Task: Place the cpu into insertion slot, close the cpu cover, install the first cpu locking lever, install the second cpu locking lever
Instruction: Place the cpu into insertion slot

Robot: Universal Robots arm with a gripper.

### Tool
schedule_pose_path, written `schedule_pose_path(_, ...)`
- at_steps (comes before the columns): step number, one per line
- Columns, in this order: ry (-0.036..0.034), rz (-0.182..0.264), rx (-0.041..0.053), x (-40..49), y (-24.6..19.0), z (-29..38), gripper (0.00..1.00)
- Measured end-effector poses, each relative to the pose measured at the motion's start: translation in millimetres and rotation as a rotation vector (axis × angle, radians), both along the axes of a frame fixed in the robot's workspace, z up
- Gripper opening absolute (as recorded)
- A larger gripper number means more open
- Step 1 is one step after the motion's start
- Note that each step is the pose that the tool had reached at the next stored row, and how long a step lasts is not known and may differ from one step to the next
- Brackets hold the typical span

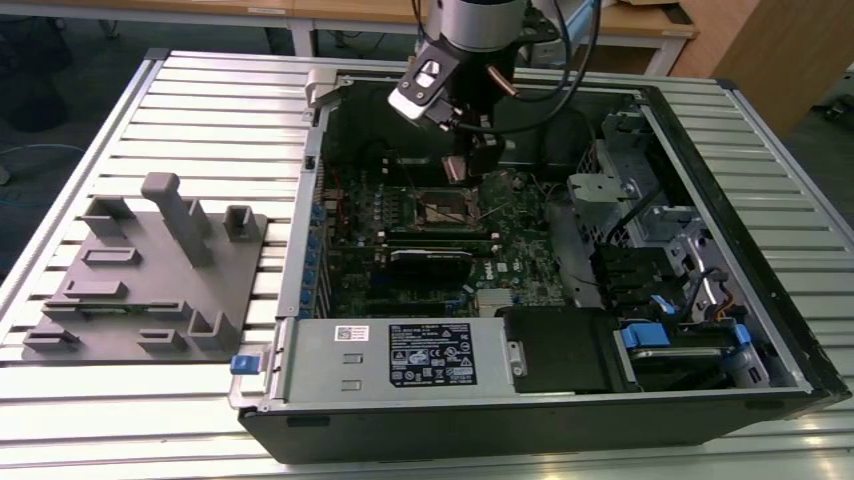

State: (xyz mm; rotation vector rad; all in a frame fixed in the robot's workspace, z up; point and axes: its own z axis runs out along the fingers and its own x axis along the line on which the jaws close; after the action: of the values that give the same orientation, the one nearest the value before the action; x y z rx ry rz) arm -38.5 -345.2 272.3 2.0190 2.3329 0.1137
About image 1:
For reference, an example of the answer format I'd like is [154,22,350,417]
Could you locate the copper cable sleeve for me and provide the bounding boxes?
[485,66,518,100]

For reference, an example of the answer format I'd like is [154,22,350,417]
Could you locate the black PC case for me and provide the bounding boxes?
[226,67,854,466]

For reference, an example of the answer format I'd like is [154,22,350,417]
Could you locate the grey parts rack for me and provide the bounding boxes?
[19,172,273,370]

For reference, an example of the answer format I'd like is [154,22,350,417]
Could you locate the thick black cable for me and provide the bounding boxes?
[604,189,666,249]

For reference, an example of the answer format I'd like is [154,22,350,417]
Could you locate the green motherboard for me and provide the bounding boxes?
[312,162,593,321]

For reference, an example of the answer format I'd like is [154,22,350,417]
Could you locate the CPU socket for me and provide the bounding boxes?
[412,187,484,230]

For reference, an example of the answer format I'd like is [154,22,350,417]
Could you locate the silver chipset heat sink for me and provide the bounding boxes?
[477,288,521,308]

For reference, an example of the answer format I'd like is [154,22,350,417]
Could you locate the wooden desk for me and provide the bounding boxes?
[293,0,701,76]
[0,0,320,60]

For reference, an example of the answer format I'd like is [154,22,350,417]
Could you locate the silver power supply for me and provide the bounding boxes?
[265,317,520,407]

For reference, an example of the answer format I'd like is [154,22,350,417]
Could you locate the green RAM stick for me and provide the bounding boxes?
[77,305,154,316]

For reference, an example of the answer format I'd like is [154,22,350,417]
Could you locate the coloured power wires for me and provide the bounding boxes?
[707,292,747,324]

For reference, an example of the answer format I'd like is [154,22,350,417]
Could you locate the wooden cabinet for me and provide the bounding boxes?
[666,0,854,136]

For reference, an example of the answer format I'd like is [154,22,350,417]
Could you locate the hard disk in blue carrier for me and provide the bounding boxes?
[617,322,733,392]

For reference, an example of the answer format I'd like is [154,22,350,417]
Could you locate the black chair base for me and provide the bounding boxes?
[824,69,854,121]

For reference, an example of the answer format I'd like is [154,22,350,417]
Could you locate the blue floor cable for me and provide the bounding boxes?
[0,143,90,214]

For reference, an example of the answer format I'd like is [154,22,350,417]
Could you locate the blue case latch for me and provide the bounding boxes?
[227,354,264,377]

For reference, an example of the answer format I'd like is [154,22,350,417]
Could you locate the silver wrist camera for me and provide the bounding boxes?
[389,42,464,121]

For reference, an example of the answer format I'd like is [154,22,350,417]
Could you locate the black camera cable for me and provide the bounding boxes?
[437,0,582,137]

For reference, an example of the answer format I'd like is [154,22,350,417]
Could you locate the black graphics card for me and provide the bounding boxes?
[389,248,477,294]

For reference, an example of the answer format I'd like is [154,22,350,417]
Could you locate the silver drive cage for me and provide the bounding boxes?
[566,110,723,261]

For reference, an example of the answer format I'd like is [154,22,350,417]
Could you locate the silver metal bracket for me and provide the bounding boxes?
[566,172,640,204]

